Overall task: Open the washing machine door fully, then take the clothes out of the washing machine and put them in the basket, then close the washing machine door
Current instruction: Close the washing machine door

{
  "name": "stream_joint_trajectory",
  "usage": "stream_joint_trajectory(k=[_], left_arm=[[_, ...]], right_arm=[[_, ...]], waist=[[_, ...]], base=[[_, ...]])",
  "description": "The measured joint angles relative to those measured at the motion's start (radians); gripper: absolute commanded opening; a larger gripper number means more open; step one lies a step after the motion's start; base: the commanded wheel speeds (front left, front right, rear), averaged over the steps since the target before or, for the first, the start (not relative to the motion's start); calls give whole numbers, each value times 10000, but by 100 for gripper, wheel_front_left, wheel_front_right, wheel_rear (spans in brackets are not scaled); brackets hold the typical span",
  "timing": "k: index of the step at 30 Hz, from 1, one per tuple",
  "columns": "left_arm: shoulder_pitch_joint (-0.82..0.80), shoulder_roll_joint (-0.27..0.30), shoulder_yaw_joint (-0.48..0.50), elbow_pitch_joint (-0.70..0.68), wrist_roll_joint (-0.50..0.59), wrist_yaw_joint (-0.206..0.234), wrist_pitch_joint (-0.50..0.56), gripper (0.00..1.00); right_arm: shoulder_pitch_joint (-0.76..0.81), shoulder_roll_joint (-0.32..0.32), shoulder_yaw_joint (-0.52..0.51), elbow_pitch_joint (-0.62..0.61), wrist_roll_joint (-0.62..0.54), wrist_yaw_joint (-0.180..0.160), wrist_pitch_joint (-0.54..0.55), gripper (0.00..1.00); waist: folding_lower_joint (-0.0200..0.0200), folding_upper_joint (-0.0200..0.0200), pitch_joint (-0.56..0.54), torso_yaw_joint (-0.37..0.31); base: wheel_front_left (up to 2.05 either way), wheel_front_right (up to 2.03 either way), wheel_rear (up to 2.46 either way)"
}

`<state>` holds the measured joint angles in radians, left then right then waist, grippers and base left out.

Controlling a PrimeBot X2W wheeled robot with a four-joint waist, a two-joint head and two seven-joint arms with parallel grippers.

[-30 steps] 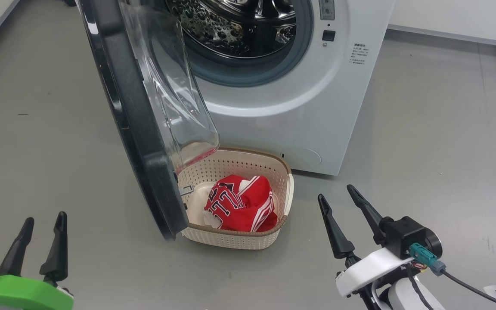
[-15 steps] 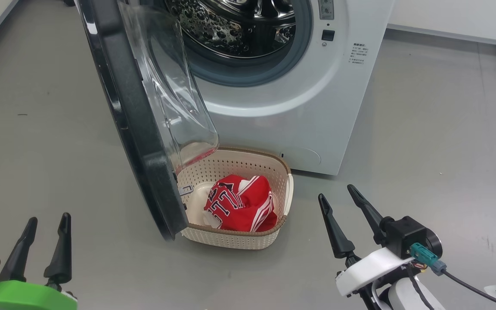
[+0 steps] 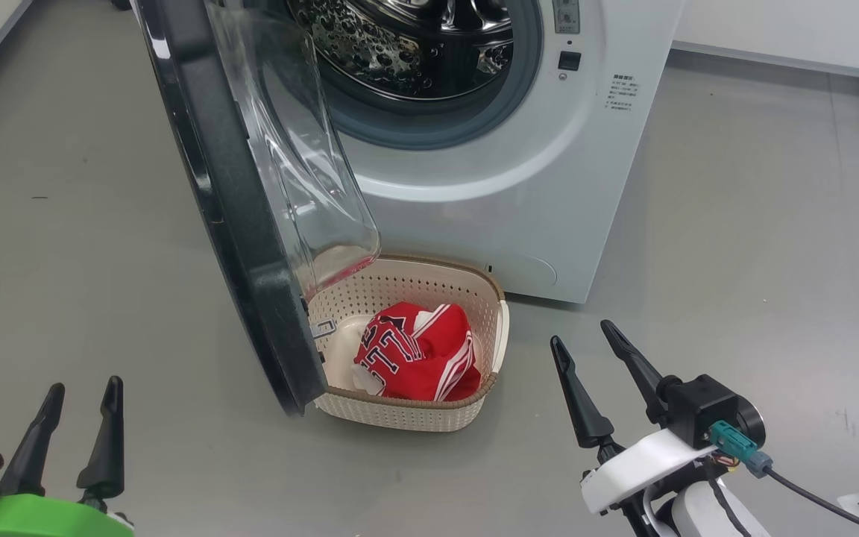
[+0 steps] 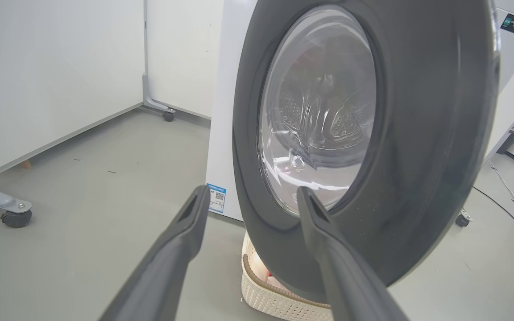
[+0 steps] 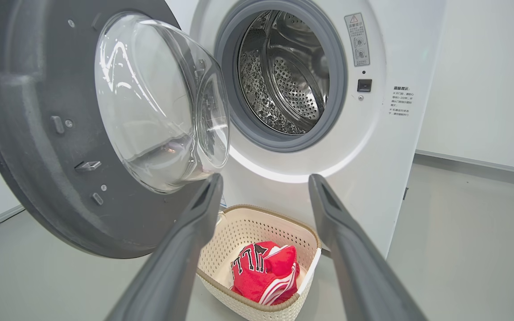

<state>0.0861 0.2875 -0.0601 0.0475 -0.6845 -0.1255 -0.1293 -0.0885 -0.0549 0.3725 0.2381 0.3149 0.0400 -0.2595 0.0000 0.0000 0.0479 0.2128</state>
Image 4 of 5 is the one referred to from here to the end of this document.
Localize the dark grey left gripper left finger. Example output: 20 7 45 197
99 185 211 321

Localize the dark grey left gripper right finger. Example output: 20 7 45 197
296 186 409 321

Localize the red and white jersey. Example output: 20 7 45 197
264 267 294 291

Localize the black round glass washer door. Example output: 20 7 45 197
232 0 502 304

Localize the cream perforated laundry basket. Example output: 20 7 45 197
241 232 334 321

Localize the perforated steel washer drum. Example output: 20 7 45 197
277 85 369 148

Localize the white front-load washing machine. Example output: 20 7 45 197
205 0 514 222

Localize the blue energy label sticker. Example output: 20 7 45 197
207 183 227 214

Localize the black floor cable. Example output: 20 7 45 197
473 186 514 253

